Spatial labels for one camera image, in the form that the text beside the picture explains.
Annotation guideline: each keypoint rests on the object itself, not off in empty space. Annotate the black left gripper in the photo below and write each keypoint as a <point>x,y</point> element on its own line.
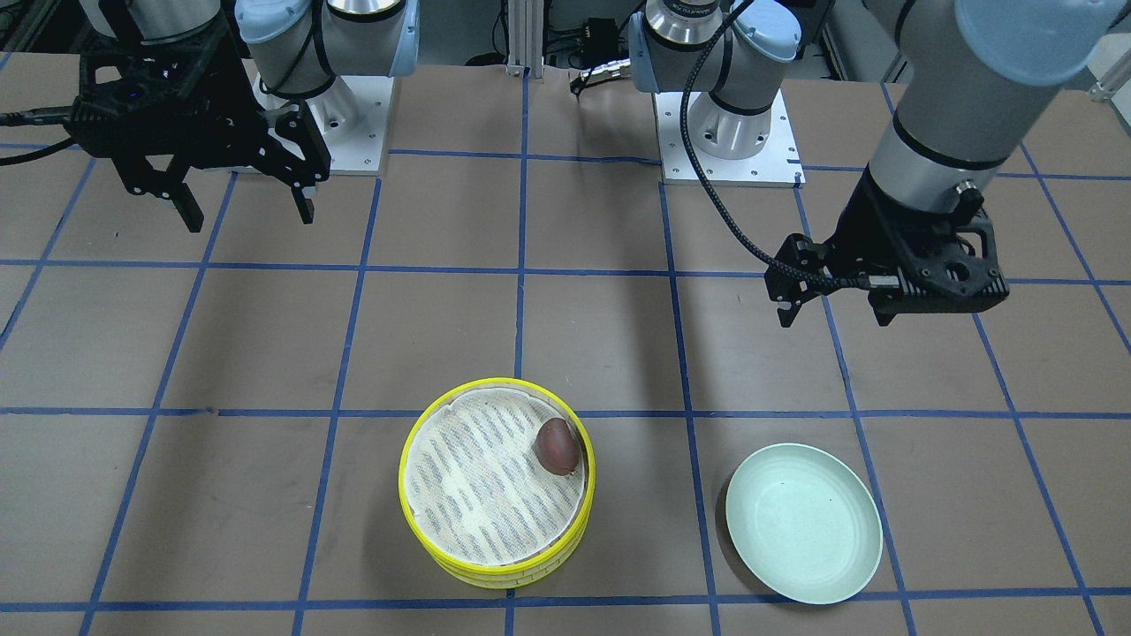
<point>859,231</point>

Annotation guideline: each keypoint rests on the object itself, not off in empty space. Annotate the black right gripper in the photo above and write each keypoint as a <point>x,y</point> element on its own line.
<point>231,113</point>

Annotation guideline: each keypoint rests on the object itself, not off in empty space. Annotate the brown steamed bun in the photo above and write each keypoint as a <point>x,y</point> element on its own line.
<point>557,448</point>

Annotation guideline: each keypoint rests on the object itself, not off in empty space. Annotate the yellow rimmed steamer basket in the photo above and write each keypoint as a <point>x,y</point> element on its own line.
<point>469,479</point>
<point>516,575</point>

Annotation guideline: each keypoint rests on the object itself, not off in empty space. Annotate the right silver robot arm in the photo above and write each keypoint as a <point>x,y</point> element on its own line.
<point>294,50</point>

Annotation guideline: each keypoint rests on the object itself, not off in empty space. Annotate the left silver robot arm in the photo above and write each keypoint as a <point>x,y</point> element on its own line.
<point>983,73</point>

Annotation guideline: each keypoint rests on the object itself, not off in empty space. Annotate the light green plate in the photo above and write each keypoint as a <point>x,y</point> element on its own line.
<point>804,523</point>

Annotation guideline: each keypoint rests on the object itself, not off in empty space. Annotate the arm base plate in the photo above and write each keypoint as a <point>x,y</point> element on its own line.
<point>733,150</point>
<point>353,117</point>

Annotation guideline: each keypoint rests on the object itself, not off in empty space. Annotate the aluminium frame post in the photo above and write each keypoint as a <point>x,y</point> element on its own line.
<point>525,38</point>

